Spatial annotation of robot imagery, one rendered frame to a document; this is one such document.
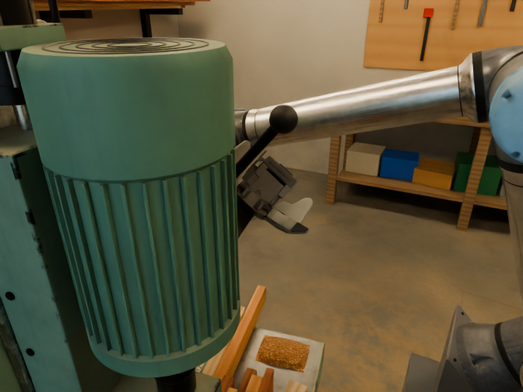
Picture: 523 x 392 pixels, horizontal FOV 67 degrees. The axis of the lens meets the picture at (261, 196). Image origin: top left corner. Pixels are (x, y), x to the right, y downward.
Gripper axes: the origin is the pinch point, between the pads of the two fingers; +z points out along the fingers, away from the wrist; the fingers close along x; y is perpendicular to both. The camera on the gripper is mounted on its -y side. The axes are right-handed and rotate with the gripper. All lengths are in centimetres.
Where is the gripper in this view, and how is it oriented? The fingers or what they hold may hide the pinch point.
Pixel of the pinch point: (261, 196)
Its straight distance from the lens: 50.4
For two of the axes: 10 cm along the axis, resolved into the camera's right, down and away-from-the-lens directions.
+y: 6.6, -7.4, 1.6
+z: 1.7, -0.7, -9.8
